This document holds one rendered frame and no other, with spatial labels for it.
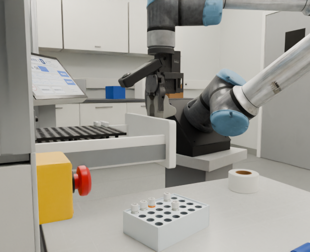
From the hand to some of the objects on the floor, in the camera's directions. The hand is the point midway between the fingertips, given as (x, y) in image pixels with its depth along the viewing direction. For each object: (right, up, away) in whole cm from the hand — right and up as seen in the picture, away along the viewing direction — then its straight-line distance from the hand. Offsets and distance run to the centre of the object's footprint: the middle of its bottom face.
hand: (153, 124), depth 79 cm
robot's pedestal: (+18, -86, +48) cm, 100 cm away
